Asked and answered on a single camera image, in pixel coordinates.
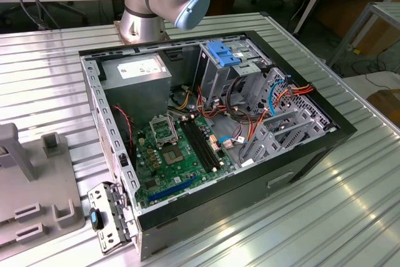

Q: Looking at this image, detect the red orange yellow power wire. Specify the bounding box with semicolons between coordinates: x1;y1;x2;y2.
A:
279;83;315;98

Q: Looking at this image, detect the thin blue labelled data wire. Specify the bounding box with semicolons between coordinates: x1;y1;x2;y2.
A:
217;135;248;151

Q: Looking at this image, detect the green motherboard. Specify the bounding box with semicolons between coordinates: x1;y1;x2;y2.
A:
132;112;238;210

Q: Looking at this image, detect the black blue latch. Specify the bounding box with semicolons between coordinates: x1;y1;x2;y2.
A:
89;207;104;231

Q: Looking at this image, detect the metal expansion card retainer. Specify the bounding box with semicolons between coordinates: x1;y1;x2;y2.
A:
87;181;140;255

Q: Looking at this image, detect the black orange wire bundle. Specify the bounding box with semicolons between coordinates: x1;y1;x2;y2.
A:
195;74;273;143

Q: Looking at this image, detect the CPU socket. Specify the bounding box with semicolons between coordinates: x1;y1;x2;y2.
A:
161;145;186;167

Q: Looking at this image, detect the grey parts rack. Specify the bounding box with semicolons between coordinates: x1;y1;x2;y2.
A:
0;122;86;254

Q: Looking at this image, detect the aluminium frame table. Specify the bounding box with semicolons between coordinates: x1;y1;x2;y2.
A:
327;1;400;77

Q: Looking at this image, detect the red black twisted fan wire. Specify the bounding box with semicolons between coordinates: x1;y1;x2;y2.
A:
111;105;136;155

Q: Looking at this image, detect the grey power supply box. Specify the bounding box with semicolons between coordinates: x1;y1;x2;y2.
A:
99;53;173;124

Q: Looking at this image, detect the blue plastic drive bracket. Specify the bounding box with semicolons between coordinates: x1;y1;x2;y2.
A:
206;41;245;68

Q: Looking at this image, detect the yellow black power wire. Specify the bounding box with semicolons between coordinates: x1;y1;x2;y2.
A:
168;84;196;113

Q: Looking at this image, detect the grey metal optical drive cage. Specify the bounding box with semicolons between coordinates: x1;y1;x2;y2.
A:
198;40;266;105

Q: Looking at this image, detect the blue expansion slot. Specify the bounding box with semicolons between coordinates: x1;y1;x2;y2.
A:
147;175;198;204

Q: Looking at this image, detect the black RAM slot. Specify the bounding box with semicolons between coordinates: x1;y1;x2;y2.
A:
193;116;222;168
189;117;217;169
184;118;213;169
179;118;208;170

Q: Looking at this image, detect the metal socket cover frame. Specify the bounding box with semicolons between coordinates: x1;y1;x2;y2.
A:
149;116;179;148

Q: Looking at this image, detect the black open PC case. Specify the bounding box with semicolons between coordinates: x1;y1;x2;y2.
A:
77;30;358;262

